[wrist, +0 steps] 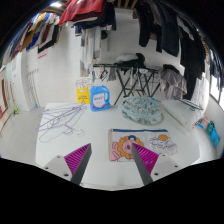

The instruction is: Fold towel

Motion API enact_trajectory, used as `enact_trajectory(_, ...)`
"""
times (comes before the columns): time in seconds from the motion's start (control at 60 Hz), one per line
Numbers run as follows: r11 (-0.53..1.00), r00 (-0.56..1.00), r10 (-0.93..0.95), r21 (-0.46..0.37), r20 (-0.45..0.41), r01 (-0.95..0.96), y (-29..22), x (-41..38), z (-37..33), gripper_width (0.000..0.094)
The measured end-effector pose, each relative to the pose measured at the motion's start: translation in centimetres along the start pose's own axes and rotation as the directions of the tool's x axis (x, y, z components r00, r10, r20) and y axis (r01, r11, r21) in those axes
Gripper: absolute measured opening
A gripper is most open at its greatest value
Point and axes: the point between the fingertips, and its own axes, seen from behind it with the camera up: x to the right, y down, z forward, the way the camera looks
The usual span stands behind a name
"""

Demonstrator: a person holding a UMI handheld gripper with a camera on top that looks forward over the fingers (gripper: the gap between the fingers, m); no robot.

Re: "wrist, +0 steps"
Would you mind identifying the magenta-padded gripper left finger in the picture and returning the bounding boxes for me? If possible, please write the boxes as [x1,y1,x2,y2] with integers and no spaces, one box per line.
[43,143,93,186]

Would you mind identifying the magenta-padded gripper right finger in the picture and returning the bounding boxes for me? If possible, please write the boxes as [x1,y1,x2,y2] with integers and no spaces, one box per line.
[131,143,183,187]

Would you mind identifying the white cartoon print towel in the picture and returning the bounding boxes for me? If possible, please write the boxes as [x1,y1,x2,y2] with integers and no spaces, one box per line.
[108,128,179,163]

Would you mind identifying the round pale blue clip hanger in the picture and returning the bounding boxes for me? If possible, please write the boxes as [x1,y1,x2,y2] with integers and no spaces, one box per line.
[120,96,164,126]

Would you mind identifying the white pillow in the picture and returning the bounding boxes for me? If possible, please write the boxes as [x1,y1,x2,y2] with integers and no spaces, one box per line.
[161,98,204,131]

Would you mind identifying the yellow detergent bottle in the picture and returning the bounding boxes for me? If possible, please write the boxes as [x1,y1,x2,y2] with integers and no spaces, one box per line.
[76,87,92,105]

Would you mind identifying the blue detergent bottle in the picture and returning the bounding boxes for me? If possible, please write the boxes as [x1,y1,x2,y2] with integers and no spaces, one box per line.
[89,79,112,112]

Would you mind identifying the pink bucket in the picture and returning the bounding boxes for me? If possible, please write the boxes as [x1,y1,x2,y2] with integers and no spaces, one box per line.
[199,115,211,129]

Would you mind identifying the green clothes hanger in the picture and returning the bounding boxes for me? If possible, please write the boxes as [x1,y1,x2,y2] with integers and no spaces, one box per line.
[172,95,204,112]

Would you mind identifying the teal bucket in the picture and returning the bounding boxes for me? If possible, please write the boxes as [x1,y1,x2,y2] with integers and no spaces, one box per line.
[205,120,216,136]

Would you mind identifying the blue bucket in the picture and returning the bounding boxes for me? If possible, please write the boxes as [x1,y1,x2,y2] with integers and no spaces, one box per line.
[209,128,222,149]

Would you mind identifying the grey garment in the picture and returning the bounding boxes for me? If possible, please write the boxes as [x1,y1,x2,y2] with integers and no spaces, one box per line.
[158,68,188,100]

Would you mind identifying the black folding drying rack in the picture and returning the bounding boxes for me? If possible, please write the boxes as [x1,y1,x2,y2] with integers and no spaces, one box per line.
[93,63,161,106]

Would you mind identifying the black and white clothes pile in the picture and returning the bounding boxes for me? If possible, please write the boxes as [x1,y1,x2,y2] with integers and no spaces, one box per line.
[114,52,147,69]

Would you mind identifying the row of hanging clothes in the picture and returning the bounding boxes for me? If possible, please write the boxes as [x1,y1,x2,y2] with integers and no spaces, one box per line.
[1,0,221,101]

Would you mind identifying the purple wire clothes hangers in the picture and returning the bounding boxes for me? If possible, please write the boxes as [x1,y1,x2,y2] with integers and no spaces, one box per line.
[36,103,88,144]

